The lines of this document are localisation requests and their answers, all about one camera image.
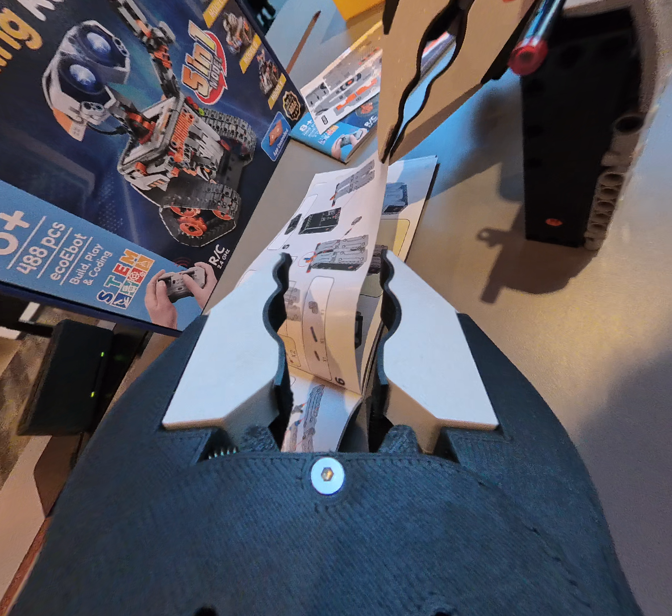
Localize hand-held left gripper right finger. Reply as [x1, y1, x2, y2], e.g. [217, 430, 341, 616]
[367, 251, 499, 451]

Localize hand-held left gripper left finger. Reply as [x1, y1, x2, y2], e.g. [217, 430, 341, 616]
[162, 253, 294, 450]

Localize black grey brick assembly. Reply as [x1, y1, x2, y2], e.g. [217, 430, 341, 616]
[499, 0, 659, 250]

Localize white instruction booklet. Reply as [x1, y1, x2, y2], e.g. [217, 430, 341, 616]
[239, 154, 439, 454]

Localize grey desk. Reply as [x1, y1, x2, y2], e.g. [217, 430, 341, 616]
[142, 0, 672, 616]

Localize brown wooden strip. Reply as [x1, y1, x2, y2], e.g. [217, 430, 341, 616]
[286, 12, 322, 83]

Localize blue cover manual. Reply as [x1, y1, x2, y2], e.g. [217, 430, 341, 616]
[290, 34, 455, 163]

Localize black device box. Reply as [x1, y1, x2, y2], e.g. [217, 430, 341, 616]
[17, 318, 114, 437]

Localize blue toy robot kit box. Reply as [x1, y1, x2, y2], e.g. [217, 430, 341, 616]
[0, 0, 306, 336]

